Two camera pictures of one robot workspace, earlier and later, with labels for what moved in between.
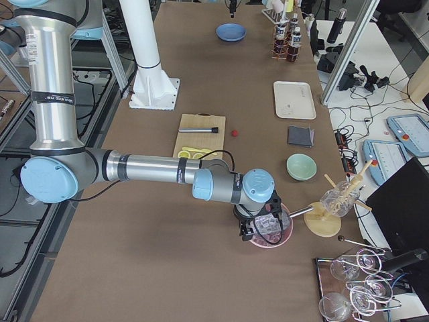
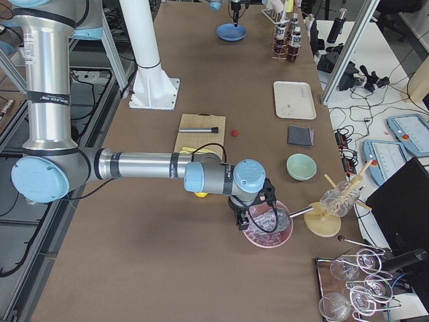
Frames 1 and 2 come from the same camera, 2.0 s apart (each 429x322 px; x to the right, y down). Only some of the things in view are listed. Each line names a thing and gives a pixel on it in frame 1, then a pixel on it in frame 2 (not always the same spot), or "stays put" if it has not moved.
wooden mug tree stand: [322, 225] stays put
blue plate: [230, 31] stays put
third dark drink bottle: [293, 22] stays put
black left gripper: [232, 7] to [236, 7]
